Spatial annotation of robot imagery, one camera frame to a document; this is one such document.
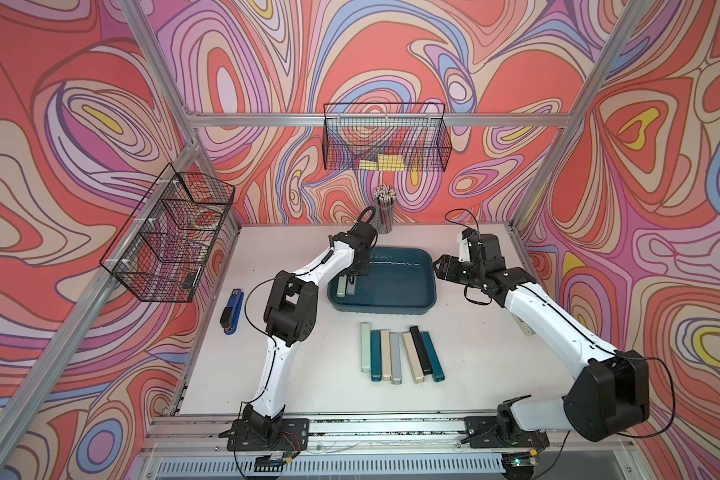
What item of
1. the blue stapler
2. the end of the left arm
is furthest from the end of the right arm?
the blue stapler

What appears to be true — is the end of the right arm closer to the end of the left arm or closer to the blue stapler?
the end of the left arm

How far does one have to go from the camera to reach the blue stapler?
0.92m
